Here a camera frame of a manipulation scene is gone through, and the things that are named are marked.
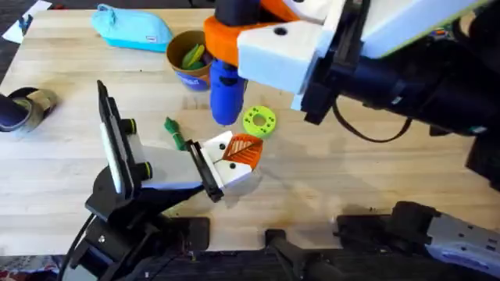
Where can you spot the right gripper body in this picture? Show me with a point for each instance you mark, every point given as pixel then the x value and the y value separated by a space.
pixel 390 27

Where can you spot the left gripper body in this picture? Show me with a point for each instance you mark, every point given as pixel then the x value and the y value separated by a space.
pixel 172 168

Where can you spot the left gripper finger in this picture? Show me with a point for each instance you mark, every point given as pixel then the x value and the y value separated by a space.
pixel 234 171
pixel 218 146

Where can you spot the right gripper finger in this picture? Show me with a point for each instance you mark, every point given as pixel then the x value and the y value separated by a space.
pixel 273 54
pixel 308 8

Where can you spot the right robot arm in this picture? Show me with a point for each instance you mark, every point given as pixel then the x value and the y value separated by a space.
pixel 461 238

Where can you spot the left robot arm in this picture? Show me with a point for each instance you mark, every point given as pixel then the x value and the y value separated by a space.
pixel 109 242

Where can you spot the green toy vegetable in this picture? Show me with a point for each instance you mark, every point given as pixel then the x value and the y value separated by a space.
pixel 174 130

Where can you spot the green disc with holes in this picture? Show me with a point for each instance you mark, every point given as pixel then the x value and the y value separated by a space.
pixel 252 125

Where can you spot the black upright wrist plate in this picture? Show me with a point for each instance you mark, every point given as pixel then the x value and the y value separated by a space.
pixel 111 117

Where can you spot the brown tub with toys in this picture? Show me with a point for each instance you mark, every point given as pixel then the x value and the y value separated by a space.
pixel 177 47

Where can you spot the light blue zip bag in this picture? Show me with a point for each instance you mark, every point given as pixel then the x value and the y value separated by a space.
pixel 133 29

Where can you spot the roll of tape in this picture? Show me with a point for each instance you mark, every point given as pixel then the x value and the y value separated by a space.
pixel 43 101

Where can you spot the small blue object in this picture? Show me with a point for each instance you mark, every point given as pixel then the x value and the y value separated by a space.
pixel 25 22

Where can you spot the white paper sheet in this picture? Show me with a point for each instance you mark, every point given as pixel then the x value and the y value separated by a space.
pixel 11 33

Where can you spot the black rail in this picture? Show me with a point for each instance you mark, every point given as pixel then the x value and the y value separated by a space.
pixel 234 265

